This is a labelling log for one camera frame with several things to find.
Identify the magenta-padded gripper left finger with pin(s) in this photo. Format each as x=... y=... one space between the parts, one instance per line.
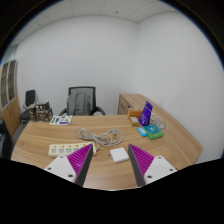
x=71 y=165

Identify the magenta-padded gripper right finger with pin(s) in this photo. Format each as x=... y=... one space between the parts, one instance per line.
x=150 y=165

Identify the white charger block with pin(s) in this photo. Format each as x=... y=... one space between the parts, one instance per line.
x=119 y=155

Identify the cream power strip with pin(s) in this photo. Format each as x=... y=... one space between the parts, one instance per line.
x=66 y=149

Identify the green small box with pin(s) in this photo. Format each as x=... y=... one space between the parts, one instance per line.
x=154 y=132

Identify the blue small box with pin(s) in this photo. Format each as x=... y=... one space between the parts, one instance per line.
x=142 y=131

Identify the printed paper sheet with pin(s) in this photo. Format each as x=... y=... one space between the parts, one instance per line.
x=61 y=120

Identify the small tan box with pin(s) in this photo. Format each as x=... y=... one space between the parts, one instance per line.
x=135 y=121

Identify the purple standing card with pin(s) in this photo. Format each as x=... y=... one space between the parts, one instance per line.
x=146 y=114

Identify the orange box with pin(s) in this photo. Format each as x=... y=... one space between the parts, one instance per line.
x=134 y=113

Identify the large dark cardboard box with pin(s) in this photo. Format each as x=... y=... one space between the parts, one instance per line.
x=44 y=116

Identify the grey backpack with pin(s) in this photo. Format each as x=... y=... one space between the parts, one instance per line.
x=79 y=104

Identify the small dark cardboard box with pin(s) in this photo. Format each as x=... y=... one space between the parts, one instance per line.
x=42 y=106

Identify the brown narrow cardboard box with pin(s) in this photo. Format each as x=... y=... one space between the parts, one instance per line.
x=32 y=112

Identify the wooden side cabinet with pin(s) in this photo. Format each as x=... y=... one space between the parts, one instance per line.
x=128 y=101

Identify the black sofa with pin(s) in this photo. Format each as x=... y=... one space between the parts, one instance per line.
x=5 y=143

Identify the black mesh office chair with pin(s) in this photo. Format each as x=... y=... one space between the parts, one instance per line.
x=81 y=89

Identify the wooden glass-door shelf unit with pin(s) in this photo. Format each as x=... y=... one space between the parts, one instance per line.
x=11 y=113

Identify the black visitor chair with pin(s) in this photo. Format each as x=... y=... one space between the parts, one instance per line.
x=30 y=97

